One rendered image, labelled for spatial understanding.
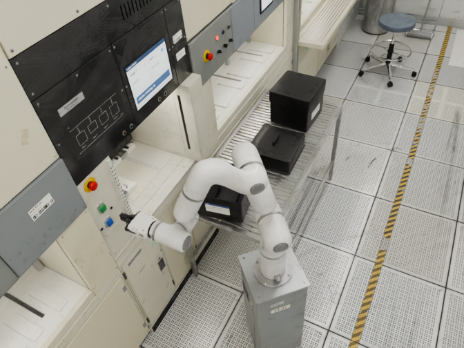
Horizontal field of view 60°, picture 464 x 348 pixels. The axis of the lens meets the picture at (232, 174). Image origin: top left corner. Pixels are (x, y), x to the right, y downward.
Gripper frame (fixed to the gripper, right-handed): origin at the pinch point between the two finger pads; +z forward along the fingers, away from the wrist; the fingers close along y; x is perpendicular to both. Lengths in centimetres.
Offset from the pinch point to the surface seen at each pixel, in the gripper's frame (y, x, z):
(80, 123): 7.0, 41.7, 12.4
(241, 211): 47, -34, -30
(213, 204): 44, -32, -15
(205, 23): 102, 38, 14
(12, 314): -48, -34, 38
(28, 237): -31.7, 19.6, 11.6
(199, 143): 71, -19, 8
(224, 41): 117, 21, 12
